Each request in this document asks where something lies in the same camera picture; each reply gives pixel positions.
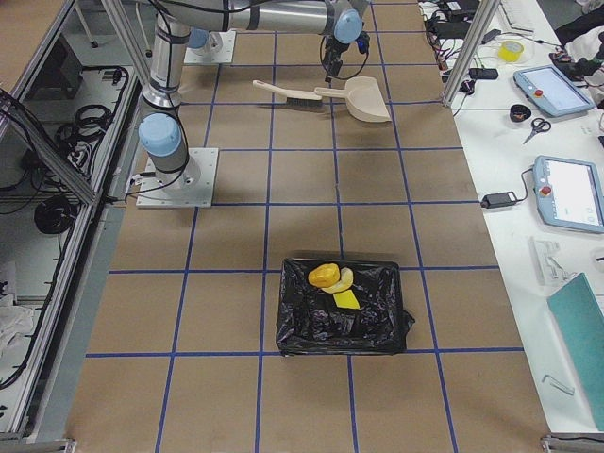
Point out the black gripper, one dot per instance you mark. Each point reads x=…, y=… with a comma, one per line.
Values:
x=331, y=51

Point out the beige hand brush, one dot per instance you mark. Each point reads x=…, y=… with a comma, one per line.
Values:
x=288, y=93

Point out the beige dustpan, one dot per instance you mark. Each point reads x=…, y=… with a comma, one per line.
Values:
x=363, y=99

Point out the croissant bread piece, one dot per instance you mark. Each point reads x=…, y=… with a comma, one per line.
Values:
x=343, y=284

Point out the yellow sponge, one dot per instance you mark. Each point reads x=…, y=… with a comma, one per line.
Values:
x=346, y=300

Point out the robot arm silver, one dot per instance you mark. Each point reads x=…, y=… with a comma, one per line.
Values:
x=202, y=41
x=161, y=132

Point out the bin with black bag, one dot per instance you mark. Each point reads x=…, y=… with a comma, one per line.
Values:
x=309, y=322

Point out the yellow tape roll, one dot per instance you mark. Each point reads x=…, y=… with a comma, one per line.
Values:
x=510, y=51

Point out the small black bowl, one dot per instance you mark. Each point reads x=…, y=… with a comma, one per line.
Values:
x=519, y=113

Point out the far teach pendant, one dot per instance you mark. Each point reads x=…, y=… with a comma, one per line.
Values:
x=551, y=91

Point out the teach pendant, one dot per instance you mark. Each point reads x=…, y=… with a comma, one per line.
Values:
x=568, y=193
x=551, y=91

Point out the black scissors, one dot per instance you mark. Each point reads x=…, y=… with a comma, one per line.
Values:
x=538, y=125

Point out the black power adapter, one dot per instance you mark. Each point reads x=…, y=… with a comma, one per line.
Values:
x=498, y=200

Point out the near teach pendant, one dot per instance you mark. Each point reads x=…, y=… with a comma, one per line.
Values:
x=568, y=193

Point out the clear plastic bag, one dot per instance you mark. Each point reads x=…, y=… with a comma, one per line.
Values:
x=549, y=270

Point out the teal folder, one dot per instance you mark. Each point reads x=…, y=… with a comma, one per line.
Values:
x=580, y=322

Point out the allen key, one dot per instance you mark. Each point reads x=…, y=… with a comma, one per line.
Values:
x=552, y=381

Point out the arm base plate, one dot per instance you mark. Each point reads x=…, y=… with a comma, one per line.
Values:
x=224, y=56
x=193, y=188

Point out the aluminium frame post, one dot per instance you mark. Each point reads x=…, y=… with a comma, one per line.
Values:
x=478, y=28

